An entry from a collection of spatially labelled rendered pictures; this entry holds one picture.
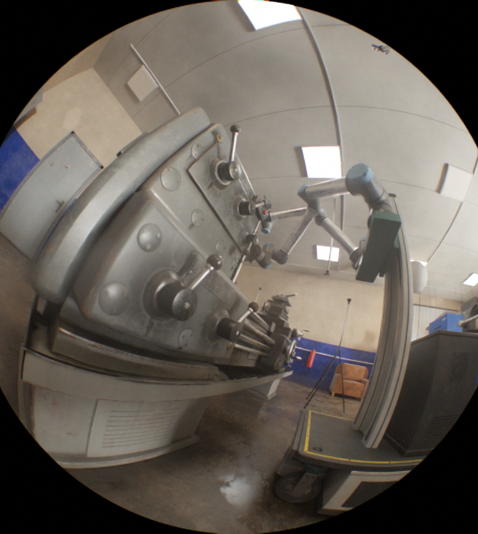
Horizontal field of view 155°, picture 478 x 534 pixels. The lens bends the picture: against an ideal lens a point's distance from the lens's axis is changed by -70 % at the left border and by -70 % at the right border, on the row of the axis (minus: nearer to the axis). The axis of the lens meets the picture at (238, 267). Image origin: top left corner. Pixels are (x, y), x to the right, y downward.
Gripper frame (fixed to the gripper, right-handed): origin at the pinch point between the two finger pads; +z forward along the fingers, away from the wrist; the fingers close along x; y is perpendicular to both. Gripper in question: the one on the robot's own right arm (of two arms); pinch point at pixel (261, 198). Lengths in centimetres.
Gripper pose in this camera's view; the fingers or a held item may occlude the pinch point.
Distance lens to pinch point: 171.9
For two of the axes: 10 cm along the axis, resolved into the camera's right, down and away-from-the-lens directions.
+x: -8.8, 4.5, 1.5
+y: 2.7, 7.3, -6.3
